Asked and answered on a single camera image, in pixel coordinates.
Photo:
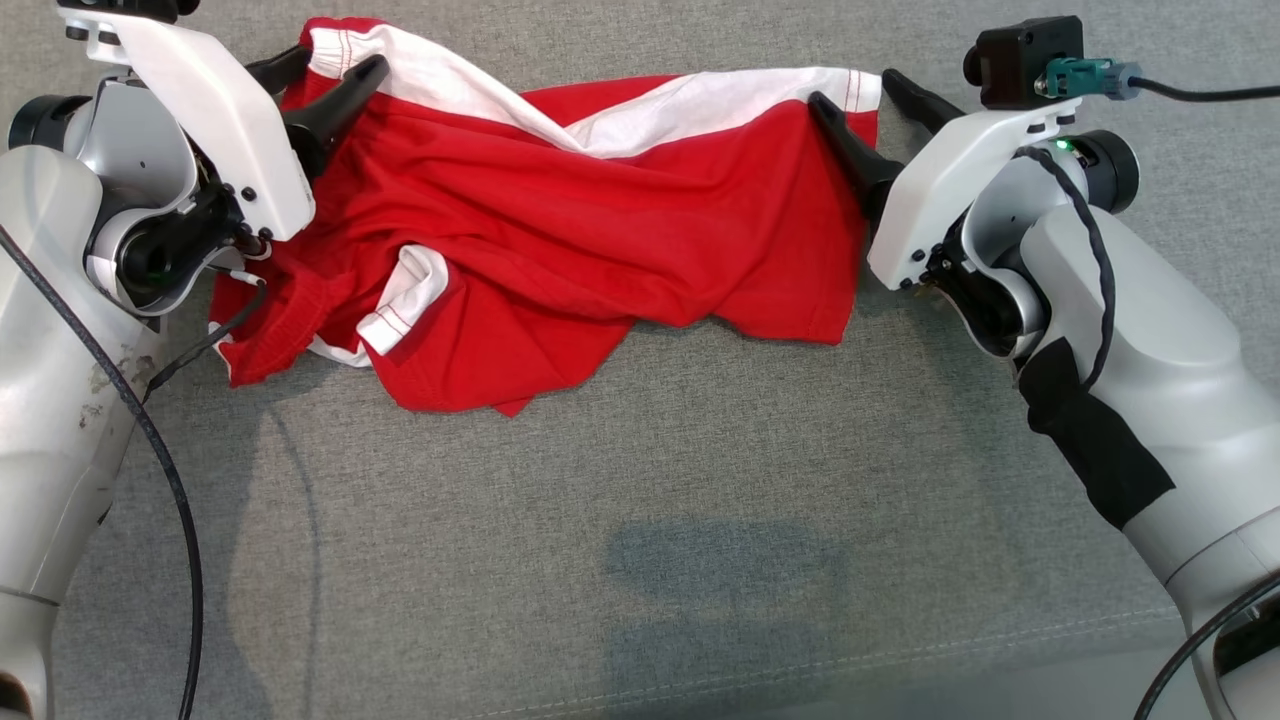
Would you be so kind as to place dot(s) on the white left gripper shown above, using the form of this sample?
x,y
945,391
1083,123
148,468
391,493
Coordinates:
x,y
220,120

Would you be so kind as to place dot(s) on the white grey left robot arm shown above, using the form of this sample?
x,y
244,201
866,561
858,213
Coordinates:
x,y
50,400

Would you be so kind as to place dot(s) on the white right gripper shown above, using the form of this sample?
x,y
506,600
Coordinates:
x,y
930,190

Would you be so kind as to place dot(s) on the red shirt with white sleeves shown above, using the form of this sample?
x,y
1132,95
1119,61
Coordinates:
x,y
600,220

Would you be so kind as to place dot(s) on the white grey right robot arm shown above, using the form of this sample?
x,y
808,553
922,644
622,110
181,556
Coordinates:
x,y
1150,330

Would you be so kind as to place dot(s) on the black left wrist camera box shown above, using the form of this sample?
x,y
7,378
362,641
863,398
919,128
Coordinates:
x,y
120,8

